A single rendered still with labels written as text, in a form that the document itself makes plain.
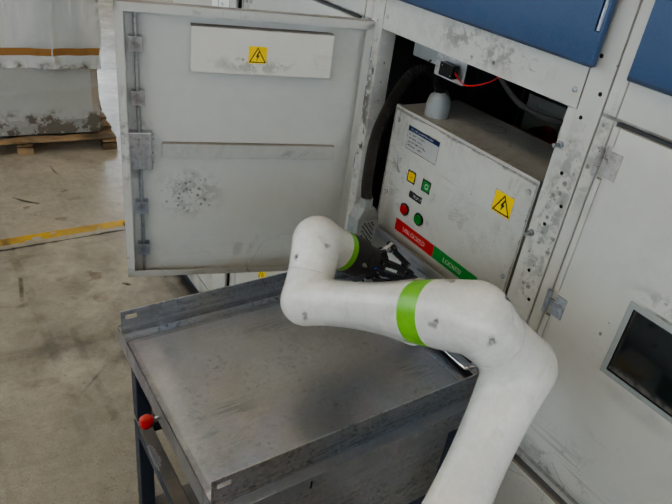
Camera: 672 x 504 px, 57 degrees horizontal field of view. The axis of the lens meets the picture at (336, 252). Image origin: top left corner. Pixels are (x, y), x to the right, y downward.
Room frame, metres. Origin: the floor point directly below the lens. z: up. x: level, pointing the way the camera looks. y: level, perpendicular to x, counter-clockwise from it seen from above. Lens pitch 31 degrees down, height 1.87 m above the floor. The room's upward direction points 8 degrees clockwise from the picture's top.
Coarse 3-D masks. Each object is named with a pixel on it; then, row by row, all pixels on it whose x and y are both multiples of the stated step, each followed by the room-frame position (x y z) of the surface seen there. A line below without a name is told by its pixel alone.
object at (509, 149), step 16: (416, 112) 1.54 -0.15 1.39; (464, 112) 1.62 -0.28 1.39; (480, 112) 1.64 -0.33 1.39; (448, 128) 1.47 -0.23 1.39; (464, 128) 1.49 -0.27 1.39; (480, 128) 1.50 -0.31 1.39; (496, 128) 1.52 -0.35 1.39; (512, 128) 1.54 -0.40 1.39; (480, 144) 1.39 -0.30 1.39; (496, 144) 1.40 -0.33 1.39; (512, 144) 1.42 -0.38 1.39; (528, 144) 1.44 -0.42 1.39; (544, 144) 1.45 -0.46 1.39; (496, 160) 1.30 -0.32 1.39; (512, 160) 1.31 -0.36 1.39; (528, 160) 1.33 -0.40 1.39; (544, 160) 1.34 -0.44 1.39; (528, 176) 1.23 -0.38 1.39; (544, 176) 1.25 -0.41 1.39; (528, 224) 1.21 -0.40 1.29; (512, 272) 1.20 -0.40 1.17
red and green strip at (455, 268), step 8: (400, 224) 1.51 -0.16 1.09; (400, 232) 1.50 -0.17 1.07; (408, 232) 1.48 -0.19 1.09; (416, 232) 1.46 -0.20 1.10; (416, 240) 1.45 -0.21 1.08; (424, 240) 1.43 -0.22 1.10; (424, 248) 1.42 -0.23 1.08; (432, 248) 1.40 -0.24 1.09; (432, 256) 1.40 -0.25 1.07; (440, 256) 1.37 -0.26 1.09; (448, 256) 1.35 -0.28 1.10; (448, 264) 1.35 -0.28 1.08; (456, 264) 1.33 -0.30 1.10; (456, 272) 1.32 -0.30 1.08; (464, 272) 1.30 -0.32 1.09
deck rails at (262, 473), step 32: (224, 288) 1.34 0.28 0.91; (256, 288) 1.40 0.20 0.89; (128, 320) 1.19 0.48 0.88; (160, 320) 1.24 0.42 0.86; (192, 320) 1.27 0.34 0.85; (384, 416) 0.98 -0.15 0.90; (416, 416) 1.04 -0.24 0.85; (320, 448) 0.88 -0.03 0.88; (224, 480) 0.75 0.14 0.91; (256, 480) 0.80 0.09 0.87
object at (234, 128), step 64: (128, 0) 1.46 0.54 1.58; (128, 64) 1.47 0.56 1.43; (192, 64) 1.49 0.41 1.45; (256, 64) 1.54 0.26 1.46; (320, 64) 1.59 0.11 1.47; (128, 128) 1.46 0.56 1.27; (192, 128) 1.52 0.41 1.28; (256, 128) 1.57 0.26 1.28; (320, 128) 1.63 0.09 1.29; (128, 192) 1.44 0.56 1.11; (192, 192) 1.52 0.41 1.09; (256, 192) 1.57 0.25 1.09; (320, 192) 1.64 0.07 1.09; (128, 256) 1.43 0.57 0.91; (192, 256) 1.52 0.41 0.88; (256, 256) 1.58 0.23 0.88
